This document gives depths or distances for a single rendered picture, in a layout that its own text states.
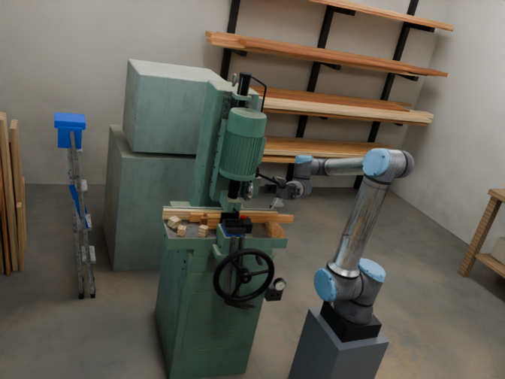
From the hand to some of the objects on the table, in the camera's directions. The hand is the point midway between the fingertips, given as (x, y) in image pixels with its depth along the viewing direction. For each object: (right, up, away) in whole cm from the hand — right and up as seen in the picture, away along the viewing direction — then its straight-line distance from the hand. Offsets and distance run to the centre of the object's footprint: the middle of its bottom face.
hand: (270, 192), depth 211 cm
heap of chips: (+2, -20, +19) cm, 27 cm away
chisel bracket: (-20, -10, +18) cm, 29 cm away
